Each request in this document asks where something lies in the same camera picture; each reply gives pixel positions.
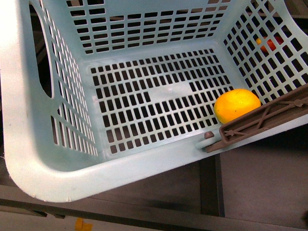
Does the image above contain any black display bin frame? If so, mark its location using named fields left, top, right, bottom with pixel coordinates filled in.
left=0, top=137, right=308, bottom=231

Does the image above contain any teal plastic basket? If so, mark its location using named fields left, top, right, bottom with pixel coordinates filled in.
left=0, top=0, right=308, bottom=202

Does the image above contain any yellow lemon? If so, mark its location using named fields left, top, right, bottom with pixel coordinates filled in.
left=214, top=89, right=261, bottom=124

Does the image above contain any brown basket handle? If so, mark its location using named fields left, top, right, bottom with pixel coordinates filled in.
left=205, top=84, right=308, bottom=152

